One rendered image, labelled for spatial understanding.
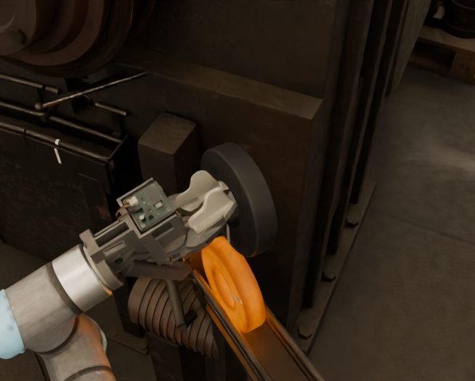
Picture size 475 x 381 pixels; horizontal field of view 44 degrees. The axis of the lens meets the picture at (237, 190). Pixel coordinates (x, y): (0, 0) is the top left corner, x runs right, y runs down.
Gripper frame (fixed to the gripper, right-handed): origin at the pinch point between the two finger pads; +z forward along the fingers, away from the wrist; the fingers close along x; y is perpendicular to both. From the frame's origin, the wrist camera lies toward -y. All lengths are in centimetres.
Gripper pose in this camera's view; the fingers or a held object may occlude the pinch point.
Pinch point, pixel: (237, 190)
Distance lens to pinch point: 77.2
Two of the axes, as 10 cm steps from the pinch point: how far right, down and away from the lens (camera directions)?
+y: -2.2, -5.5, -8.0
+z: 8.4, -5.3, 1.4
